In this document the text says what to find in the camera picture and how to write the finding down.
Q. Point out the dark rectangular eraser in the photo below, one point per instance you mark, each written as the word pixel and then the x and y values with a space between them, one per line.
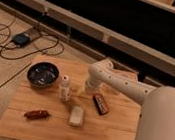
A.
pixel 100 103

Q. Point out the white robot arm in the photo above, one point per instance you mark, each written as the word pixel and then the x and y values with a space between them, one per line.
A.
pixel 157 116

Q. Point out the small white bottle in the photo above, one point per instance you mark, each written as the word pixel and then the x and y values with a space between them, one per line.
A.
pixel 64 88

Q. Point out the white rectangular sponge block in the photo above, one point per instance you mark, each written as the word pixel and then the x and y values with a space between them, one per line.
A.
pixel 76 116

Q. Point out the dark blue bowl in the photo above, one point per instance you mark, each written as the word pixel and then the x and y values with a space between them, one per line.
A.
pixel 42 75

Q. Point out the wooden table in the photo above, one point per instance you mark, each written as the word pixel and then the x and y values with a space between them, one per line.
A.
pixel 119 124

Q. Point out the red-brown sausage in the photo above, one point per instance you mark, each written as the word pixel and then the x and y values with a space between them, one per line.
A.
pixel 36 114

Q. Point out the long wooden beam frame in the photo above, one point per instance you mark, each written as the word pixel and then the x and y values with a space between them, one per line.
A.
pixel 135 49

